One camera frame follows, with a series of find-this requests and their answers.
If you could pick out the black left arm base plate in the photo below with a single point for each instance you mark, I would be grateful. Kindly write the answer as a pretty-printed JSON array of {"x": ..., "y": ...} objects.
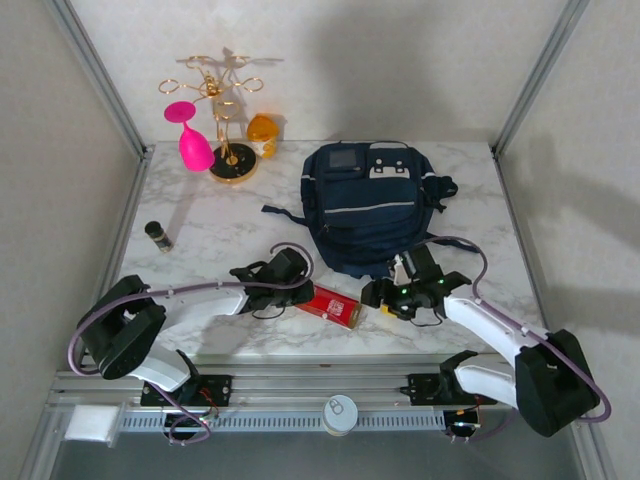
[{"x": 215, "y": 387}]

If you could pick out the navy blue backpack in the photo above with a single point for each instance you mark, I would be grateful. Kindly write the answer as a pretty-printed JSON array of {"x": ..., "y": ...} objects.
[{"x": 370, "y": 235}]

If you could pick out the aluminium right side rail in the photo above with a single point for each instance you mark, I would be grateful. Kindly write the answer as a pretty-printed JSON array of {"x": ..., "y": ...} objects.
[{"x": 504, "y": 162}]

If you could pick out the red pencil case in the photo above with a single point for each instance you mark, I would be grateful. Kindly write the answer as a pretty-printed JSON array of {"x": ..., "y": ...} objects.
[{"x": 335, "y": 307}]

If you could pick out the silver tin can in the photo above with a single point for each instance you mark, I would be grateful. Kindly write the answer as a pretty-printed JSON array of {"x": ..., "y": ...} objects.
[{"x": 340, "y": 410}]

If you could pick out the aluminium left frame post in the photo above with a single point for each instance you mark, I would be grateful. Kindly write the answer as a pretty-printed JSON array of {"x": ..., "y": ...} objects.
[{"x": 100, "y": 75}]

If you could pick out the aluminium frame post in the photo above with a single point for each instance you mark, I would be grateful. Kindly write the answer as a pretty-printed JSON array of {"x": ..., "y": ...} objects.
[
  {"x": 538, "y": 75},
  {"x": 100, "y": 75}
]

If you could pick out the white foam block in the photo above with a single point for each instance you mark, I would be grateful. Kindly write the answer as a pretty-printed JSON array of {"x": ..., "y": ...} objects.
[{"x": 90, "y": 424}]

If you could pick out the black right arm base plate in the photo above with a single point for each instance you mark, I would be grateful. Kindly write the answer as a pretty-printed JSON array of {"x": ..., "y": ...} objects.
[{"x": 420, "y": 389}]

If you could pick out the aluminium right frame post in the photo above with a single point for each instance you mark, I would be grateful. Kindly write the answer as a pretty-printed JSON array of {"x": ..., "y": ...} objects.
[{"x": 538, "y": 75}]

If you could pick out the aluminium front frame rails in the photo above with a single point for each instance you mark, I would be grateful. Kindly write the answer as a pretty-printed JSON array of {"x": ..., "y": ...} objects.
[{"x": 300, "y": 385}]

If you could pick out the pink wine glass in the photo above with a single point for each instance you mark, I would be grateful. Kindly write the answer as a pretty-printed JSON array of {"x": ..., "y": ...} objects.
[{"x": 195, "y": 150}]

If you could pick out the aluminium rail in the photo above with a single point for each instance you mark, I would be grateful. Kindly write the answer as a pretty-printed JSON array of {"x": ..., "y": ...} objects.
[
  {"x": 112, "y": 240},
  {"x": 504, "y": 162}
]

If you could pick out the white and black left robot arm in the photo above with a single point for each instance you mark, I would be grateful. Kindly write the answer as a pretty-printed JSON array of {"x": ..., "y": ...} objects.
[{"x": 200, "y": 305}]

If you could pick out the small black bottle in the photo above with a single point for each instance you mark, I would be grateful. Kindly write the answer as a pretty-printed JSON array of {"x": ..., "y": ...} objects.
[{"x": 159, "y": 239}]

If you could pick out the aluminium left side rail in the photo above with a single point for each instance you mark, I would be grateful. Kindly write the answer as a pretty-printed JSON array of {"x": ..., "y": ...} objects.
[{"x": 112, "y": 240}]

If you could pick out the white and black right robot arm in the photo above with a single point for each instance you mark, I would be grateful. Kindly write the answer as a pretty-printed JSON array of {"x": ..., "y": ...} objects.
[{"x": 490, "y": 325}]

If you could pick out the orange glass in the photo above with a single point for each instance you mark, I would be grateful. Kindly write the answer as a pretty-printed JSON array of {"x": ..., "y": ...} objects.
[{"x": 260, "y": 131}]

